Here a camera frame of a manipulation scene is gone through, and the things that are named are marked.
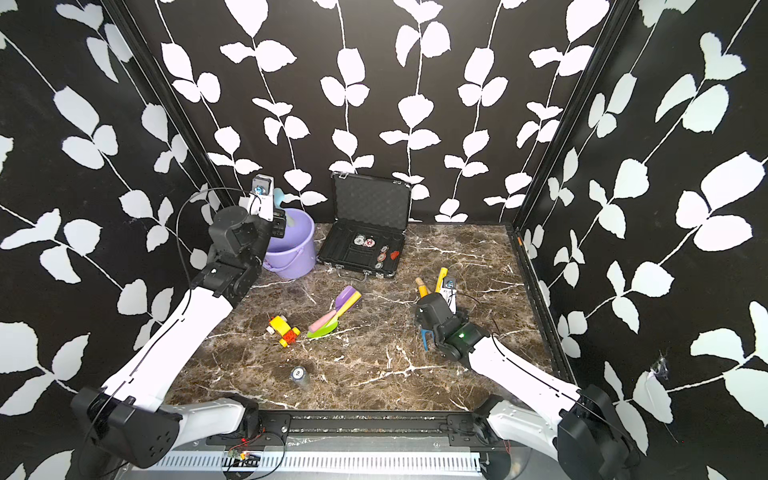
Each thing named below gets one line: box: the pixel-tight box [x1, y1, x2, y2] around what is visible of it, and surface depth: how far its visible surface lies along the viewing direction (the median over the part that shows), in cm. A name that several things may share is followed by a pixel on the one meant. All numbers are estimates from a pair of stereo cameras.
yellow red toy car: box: [266, 314, 301, 348], surface depth 89 cm
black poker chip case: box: [317, 172, 412, 278], surface depth 112 cm
